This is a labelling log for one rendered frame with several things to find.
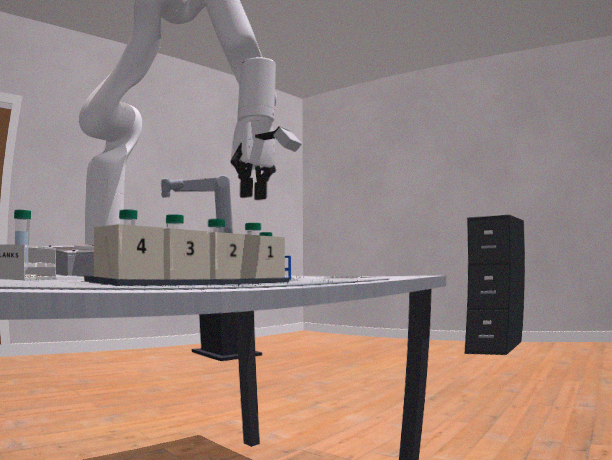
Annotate beige bucket adapter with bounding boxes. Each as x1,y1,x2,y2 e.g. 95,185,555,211
250,235,285,278
210,232,250,279
94,224,164,279
164,228,210,279

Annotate white tube rack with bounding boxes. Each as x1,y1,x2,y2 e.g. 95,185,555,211
0,244,56,280

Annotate green tube cap with orange dot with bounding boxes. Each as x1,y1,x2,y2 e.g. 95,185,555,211
208,219,225,233
119,210,137,225

